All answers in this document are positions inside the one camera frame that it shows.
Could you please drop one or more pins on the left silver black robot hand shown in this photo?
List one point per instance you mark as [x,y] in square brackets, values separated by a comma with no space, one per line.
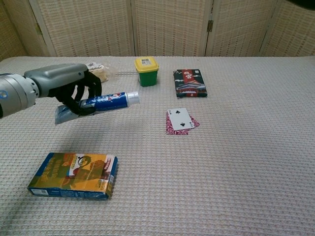
[59,78]

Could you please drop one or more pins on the blue white toothpaste tube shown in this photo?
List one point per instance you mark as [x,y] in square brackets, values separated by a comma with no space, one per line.
[110,100]

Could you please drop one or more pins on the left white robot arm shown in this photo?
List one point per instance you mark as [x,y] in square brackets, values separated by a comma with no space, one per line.
[14,96]

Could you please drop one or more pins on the clear-wrapped pastry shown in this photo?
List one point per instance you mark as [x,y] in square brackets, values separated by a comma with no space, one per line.
[104,72]

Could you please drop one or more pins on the brass screen hinge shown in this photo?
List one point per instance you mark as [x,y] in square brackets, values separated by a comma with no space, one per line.
[210,25]
[38,28]

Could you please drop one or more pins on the yellow-lidded green container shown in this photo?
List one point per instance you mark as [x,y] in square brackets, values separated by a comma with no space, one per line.
[147,73]

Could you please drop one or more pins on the woven folding screen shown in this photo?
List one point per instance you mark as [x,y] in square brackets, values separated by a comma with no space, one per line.
[160,27]

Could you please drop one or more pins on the red-backed playing card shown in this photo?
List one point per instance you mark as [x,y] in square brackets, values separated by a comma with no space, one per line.
[196,123]
[178,132]

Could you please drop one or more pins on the black playing card box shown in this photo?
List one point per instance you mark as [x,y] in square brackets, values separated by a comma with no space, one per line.
[190,83]

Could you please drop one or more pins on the beige woven tablecloth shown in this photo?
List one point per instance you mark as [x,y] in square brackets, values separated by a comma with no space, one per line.
[197,172]

